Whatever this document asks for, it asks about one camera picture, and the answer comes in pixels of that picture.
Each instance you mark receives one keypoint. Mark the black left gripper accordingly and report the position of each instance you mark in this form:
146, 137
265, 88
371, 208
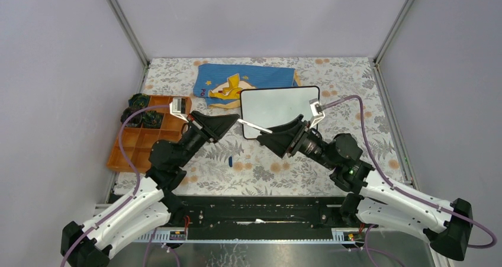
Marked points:
211, 128

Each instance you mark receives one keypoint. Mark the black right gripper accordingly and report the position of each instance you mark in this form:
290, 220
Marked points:
279, 141

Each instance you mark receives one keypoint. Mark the white marker pen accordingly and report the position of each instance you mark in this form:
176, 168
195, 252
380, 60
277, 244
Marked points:
259, 128

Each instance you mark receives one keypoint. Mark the black framed whiteboard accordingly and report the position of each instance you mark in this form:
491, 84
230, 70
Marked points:
277, 106

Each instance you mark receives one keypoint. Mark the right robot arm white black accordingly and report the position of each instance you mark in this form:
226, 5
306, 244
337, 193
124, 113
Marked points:
372, 199

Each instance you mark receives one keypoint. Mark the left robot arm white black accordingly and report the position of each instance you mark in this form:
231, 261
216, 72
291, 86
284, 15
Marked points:
150, 204

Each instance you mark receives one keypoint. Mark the blue pikachu cloth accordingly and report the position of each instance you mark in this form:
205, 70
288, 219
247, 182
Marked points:
221, 85

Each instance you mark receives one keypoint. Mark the dark green scrunchie right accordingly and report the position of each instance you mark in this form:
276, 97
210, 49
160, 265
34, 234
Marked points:
152, 119

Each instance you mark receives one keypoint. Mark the dark green scrunchie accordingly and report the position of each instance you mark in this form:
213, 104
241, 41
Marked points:
139, 100
152, 119

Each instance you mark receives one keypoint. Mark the dark green scrunchie top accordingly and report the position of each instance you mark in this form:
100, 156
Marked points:
139, 100

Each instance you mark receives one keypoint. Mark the orange compartment tray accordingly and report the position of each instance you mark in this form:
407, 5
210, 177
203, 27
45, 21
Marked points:
137, 142

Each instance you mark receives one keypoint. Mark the floral tablecloth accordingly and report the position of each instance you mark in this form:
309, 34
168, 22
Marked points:
257, 171

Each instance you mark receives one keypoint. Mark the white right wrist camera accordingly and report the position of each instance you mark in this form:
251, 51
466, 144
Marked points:
317, 113

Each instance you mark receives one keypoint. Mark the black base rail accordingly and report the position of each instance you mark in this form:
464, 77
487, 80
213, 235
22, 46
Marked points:
316, 212

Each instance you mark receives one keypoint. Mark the left aluminium frame post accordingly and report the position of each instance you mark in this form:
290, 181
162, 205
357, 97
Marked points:
128, 31

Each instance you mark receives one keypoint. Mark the aluminium frame post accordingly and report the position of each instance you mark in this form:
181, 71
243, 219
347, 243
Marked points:
128, 31
393, 31

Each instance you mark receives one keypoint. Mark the right aluminium frame post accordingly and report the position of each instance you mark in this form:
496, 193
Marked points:
393, 31

